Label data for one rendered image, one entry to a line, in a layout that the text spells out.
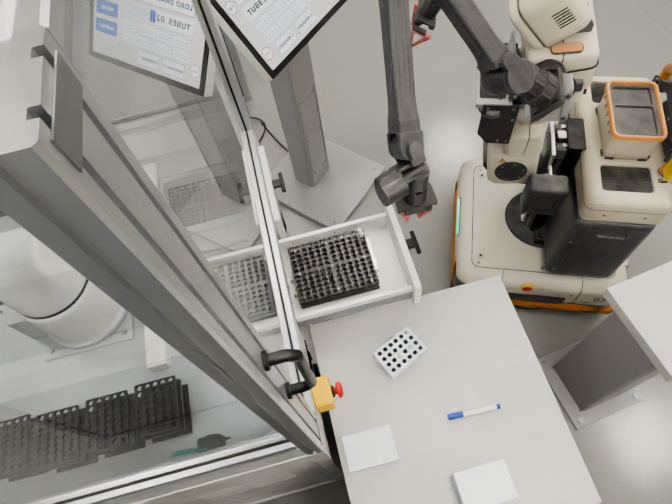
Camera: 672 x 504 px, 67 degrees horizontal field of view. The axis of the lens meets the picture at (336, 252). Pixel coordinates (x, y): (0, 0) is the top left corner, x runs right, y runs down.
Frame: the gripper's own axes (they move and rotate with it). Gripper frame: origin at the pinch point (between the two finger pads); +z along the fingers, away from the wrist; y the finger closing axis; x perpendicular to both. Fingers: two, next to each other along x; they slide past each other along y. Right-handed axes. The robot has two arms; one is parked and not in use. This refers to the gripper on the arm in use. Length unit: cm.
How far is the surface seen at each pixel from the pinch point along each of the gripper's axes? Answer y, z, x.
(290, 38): 18, -1, -79
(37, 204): 41, -94, 51
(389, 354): 13.8, 22.8, 27.5
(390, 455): 21, 23, 52
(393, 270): 6.5, 16.5, 6.0
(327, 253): 23.7, 10.4, -1.1
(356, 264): 16.8, 10.4, 4.5
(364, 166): -10, 95, -94
